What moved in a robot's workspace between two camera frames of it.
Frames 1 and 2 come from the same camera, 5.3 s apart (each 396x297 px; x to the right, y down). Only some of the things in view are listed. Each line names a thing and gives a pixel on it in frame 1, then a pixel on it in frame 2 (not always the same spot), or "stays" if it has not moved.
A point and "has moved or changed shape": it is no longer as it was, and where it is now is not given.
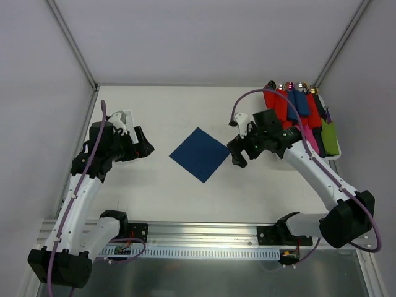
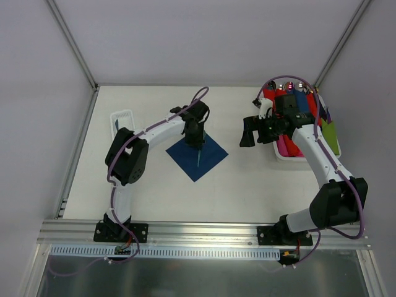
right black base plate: x=280 y=235 stays
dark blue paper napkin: x=201 y=154 has moved or changed shape
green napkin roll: x=329 y=137 stays
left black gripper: x=135 y=148 -> x=195 y=141
